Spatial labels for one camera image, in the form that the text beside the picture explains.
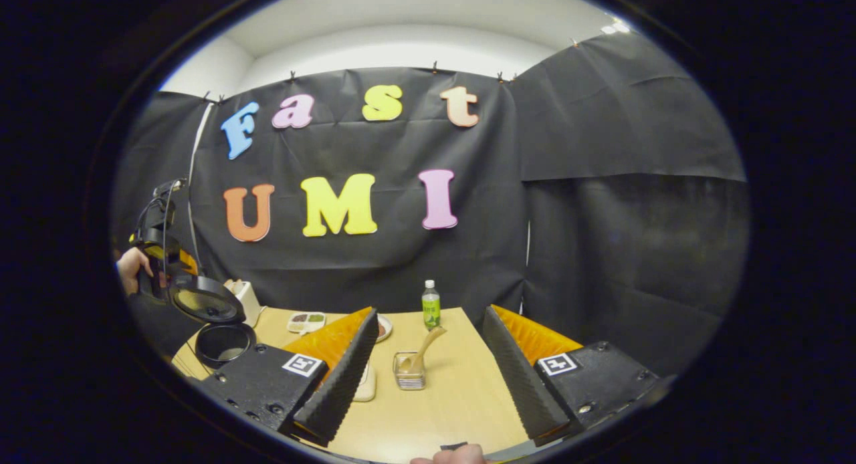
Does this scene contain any wooden spoon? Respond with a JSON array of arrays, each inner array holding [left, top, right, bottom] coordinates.
[[399, 326, 448, 375]]

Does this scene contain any clear rice container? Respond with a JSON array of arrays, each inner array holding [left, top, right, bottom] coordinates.
[[352, 360, 377, 403]]

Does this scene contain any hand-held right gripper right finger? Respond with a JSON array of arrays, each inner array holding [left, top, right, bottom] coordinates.
[[481, 305, 663, 447]]

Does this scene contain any green drink bottle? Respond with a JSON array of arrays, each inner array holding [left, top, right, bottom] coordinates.
[[421, 280, 442, 332]]

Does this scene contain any clear square chopstick holder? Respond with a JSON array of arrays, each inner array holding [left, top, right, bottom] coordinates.
[[393, 350, 427, 391]]

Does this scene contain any white divided grain dish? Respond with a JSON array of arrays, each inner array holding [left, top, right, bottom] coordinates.
[[287, 311, 327, 335]]

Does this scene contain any black backdrop cloth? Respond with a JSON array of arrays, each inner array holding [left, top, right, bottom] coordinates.
[[110, 33, 750, 378]]

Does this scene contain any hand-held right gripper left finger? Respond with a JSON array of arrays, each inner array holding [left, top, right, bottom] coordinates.
[[199, 308, 379, 448]]

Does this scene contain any white utensil holder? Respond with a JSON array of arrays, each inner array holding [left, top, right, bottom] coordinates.
[[224, 279, 263, 328]]

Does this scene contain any dark grey rice cooker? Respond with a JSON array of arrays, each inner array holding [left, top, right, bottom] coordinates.
[[167, 271, 258, 370]]

